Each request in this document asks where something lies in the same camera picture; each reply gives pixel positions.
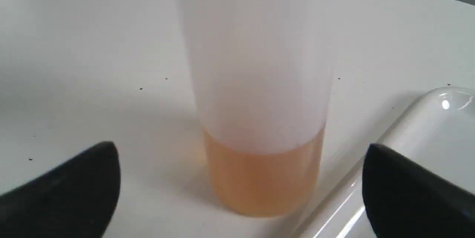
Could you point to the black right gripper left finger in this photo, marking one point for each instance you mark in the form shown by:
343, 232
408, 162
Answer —
76, 199

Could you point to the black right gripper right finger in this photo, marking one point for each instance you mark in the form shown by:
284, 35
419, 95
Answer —
405, 200

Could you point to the translucent squeeze bottle amber liquid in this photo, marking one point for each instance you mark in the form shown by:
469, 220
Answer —
261, 72

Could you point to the white rectangular plastic tray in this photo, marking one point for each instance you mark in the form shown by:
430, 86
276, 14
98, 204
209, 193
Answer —
436, 132

